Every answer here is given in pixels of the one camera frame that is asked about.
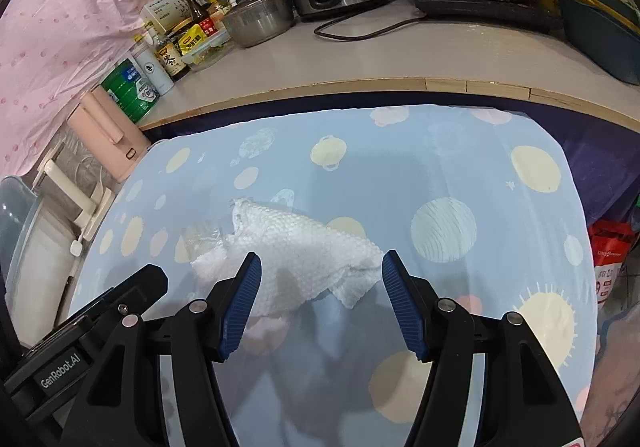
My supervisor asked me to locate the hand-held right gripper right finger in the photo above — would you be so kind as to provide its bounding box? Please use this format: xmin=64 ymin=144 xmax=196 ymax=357
xmin=381 ymin=249 xmax=586 ymax=447

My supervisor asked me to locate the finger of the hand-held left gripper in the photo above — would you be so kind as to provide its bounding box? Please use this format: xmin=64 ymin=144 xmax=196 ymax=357
xmin=92 ymin=264 xmax=169 ymax=323

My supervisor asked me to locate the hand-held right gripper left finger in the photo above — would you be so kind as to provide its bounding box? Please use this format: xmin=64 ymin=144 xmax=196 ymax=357
xmin=59 ymin=251 xmax=263 ymax=447

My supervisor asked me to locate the white embossed paper towel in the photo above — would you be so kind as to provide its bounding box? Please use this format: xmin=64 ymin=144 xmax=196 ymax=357
xmin=190 ymin=197 xmax=385 ymax=318

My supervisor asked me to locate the clear plastic wrapper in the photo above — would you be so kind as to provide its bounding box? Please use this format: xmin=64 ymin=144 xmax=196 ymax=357
xmin=182 ymin=222 xmax=236 ymax=260

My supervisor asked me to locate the cream plastic stand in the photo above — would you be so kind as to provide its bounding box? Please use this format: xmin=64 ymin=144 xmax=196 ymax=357
xmin=34 ymin=160 xmax=115 ymax=240

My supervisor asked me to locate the pink electric kettle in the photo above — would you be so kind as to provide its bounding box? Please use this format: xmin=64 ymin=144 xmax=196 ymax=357
xmin=66 ymin=90 xmax=152 ymax=183

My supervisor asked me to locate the light blue dotted tablecloth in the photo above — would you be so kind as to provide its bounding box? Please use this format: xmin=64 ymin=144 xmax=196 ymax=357
xmin=65 ymin=104 xmax=601 ymax=447

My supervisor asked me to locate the green and white tin can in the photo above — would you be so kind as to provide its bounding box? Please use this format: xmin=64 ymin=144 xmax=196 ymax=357
xmin=100 ymin=56 xmax=161 ymax=124

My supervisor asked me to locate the red and white plastic bag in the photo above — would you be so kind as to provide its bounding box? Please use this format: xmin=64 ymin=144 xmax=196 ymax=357
xmin=587 ymin=222 xmax=636 ymax=313

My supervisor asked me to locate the dark soy sauce bottle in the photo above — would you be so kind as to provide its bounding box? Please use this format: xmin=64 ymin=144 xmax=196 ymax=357
xmin=152 ymin=34 xmax=191 ymax=80

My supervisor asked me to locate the clear plastic food container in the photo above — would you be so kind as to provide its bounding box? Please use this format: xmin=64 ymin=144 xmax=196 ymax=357
xmin=181 ymin=32 xmax=233 ymax=73

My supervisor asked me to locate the dark purple table skirt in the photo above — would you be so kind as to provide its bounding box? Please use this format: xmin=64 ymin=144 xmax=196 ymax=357
xmin=555 ymin=127 xmax=640 ymax=228

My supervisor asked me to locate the yellow seasoning packet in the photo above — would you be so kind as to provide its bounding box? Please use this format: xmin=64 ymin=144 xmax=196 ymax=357
xmin=175 ymin=24 xmax=208 ymax=55

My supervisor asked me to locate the white and green paper box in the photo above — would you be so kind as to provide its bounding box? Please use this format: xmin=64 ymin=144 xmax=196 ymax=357
xmin=139 ymin=0 xmax=193 ymax=33

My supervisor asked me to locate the red label sauce bottle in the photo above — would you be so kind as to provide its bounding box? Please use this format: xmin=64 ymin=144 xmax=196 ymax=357
xmin=205 ymin=0 xmax=228 ymax=38

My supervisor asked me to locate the dark glass bottle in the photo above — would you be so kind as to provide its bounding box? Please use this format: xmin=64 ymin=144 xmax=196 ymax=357
xmin=182 ymin=0 xmax=211 ymax=35

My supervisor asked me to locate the pink dotted cloth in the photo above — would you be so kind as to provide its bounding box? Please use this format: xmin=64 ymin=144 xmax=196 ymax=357
xmin=0 ymin=0 xmax=201 ymax=178

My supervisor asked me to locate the small steel pot with lid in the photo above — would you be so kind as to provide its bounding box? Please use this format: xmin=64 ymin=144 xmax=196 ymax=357
xmin=222 ymin=0 xmax=296 ymax=48

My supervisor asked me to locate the black induction cooker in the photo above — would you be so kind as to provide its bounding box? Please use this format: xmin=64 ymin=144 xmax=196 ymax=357
xmin=414 ymin=0 xmax=566 ymax=30

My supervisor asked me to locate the dark blue plastic basin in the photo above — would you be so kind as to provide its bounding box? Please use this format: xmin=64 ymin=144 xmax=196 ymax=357
xmin=557 ymin=0 xmax=640 ymax=85

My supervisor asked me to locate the black power cable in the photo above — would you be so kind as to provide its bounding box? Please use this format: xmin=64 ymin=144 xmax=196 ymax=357
xmin=314 ymin=0 xmax=426 ymax=40

